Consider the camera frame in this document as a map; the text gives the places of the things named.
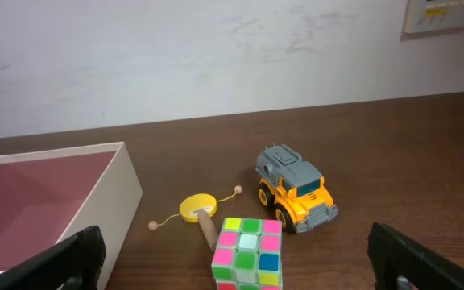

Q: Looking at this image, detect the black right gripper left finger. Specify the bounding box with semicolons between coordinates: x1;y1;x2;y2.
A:
0;226;106;290

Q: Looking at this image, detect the beige wall panel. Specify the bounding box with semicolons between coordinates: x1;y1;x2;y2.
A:
404;0;464;34

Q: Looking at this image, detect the yellow and grey toy truck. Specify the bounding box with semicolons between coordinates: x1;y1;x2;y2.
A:
255;144;338;233

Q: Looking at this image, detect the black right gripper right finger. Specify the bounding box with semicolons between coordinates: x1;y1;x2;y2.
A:
367;222;464;290

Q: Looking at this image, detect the white box with maroon interior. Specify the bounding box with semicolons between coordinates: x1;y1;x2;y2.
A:
0;142;143;289

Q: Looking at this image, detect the colourful puzzle cube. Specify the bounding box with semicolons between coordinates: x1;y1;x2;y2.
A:
211;217;283;290

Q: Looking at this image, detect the yellow wooden rattle drum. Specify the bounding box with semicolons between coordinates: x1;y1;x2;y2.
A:
148;185;243;251

